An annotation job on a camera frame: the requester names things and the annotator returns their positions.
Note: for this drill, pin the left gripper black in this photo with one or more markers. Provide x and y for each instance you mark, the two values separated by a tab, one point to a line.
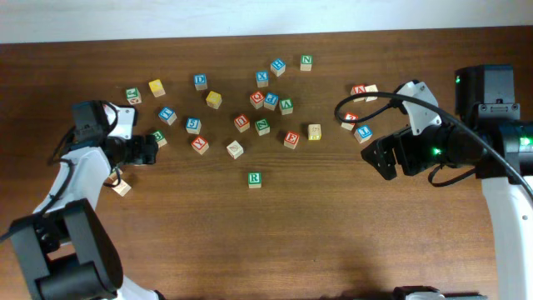
141	150

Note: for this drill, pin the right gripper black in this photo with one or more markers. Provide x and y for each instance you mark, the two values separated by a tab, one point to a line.
401	152

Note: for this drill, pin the green R block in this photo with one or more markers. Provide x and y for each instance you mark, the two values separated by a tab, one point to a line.
254	179

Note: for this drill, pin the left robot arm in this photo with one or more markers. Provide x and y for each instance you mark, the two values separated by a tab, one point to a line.
62	248

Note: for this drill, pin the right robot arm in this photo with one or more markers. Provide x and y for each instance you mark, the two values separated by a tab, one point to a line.
489	136

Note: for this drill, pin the blue L block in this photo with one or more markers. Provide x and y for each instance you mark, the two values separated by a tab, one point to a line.
363	133

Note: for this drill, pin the red 3 block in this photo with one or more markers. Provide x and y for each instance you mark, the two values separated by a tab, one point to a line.
349	125

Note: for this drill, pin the green J block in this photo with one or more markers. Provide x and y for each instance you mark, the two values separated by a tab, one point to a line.
133	96

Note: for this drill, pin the green E block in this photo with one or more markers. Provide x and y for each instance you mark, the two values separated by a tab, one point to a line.
113	177

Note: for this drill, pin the plain white block right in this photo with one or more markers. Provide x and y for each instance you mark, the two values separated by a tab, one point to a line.
371	89

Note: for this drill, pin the green B block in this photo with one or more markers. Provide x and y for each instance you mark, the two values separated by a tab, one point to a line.
160	138

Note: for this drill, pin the red A block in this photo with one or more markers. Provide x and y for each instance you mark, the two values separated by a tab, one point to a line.
357	90

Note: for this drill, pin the yellow picture block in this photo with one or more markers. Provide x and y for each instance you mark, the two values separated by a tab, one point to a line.
314	132

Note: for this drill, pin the yellow block upper left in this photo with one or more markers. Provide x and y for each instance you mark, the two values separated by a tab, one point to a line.
157	88

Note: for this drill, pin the plain wooden block left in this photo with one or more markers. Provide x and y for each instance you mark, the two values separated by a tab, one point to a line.
121	187

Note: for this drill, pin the blue T block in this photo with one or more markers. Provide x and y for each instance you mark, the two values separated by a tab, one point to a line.
167	115

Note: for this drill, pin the red E block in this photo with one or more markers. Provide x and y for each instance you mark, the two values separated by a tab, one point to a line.
291	139

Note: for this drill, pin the blue 5 block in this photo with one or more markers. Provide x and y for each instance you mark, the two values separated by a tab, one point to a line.
193	125

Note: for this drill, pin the green V block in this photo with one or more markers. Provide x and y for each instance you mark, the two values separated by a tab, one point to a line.
286	106

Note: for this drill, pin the red Y block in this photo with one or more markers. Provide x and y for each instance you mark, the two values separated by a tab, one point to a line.
200	145

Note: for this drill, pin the blue D block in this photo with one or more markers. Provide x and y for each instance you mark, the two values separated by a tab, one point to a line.
200	81

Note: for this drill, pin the green N block top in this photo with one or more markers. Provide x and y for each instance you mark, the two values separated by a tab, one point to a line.
306	63

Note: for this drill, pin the green Z block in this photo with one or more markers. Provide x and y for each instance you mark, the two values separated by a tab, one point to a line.
262	126

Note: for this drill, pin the blue P block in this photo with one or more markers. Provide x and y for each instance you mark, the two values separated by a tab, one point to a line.
271	101

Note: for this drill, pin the blue H block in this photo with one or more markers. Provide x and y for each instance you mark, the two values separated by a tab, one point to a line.
278	67

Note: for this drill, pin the red Q block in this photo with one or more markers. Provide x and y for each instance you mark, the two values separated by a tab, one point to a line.
257	99

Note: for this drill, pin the blue X block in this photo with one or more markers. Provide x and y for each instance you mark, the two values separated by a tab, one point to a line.
262	78

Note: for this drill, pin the red U block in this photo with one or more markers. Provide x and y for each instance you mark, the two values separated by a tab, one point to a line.
242	123

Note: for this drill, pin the plain leaf picture block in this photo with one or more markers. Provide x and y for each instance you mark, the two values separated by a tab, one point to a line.
235	149

